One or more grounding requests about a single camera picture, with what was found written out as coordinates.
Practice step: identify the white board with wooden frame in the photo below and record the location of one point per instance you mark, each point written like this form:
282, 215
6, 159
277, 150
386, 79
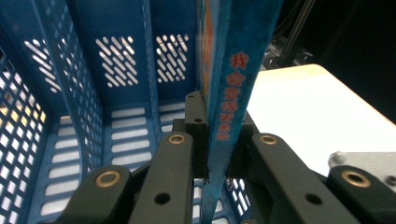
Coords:
311, 112

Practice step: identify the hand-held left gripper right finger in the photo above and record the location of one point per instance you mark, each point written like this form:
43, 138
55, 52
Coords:
244, 137

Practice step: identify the black post with base plate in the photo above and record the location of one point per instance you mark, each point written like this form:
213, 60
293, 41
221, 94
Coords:
286, 53

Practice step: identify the blue cartoon children's book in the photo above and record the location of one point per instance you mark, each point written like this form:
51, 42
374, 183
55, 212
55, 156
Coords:
236, 62

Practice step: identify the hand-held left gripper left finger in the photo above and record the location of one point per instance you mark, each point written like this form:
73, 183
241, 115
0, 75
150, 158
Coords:
196, 130

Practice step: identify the blue plastic file rack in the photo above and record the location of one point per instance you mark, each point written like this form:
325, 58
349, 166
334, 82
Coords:
93, 93

